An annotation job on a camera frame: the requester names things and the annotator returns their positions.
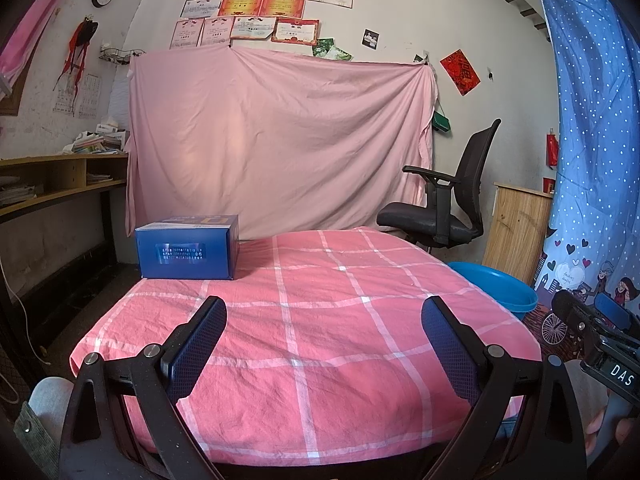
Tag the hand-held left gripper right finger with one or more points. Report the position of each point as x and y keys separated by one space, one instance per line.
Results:
x=450 y=350

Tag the pink curtain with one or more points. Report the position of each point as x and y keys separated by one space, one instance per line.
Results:
x=30 y=20

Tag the group of wall certificates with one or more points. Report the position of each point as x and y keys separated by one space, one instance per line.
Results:
x=260 y=7

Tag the blue cardboard box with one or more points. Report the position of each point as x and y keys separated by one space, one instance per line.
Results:
x=185 y=250

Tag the red hanging ornament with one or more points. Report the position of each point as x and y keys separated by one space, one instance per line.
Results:
x=80 y=45

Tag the black office chair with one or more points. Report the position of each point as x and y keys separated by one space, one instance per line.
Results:
x=425 y=220

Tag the wall calendar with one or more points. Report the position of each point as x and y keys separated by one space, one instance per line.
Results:
x=90 y=100

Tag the person's leg in jeans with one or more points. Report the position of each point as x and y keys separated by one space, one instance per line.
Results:
x=50 y=400

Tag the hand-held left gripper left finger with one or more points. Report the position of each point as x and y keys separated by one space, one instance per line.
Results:
x=197 y=345

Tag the red hanging bottle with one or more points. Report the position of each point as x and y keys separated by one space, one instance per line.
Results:
x=552 y=150

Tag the wooden wall desk shelf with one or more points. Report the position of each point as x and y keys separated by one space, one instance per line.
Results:
x=60 y=160

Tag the pink checked tablecloth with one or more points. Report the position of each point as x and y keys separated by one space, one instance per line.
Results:
x=350 y=310

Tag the blue dotted printed curtain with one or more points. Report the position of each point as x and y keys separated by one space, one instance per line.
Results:
x=590 y=135

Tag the papers in shelf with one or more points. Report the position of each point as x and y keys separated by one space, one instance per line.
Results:
x=99 y=178

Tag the small red cup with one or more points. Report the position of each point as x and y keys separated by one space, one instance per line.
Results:
x=548 y=185

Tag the olive green jacket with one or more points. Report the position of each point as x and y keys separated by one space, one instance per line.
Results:
x=35 y=440

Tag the blue plastic basin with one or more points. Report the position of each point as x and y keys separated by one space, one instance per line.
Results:
x=500 y=285

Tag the red paper wall decoration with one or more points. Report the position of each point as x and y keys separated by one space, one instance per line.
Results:
x=460 y=72

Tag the green hanging pouch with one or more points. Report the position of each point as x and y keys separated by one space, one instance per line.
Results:
x=442 y=123

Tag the person's right hand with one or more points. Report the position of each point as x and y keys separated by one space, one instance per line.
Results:
x=607 y=430

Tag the pink hanging sheet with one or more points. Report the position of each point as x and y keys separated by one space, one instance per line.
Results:
x=280 y=145

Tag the stack of newspapers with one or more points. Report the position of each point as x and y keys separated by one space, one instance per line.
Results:
x=100 y=140

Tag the wooden cabinet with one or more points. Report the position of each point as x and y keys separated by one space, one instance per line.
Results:
x=515 y=225

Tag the stack of books in shelf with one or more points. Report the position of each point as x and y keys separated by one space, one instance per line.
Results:
x=17 y=195

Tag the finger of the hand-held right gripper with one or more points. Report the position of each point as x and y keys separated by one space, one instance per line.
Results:
x=575 y=312
x=612 y=312

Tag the green wall pictures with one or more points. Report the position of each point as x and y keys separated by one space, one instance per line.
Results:
x=330 y=50

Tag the small wall photo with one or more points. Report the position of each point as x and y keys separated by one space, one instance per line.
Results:
x=371 y=39

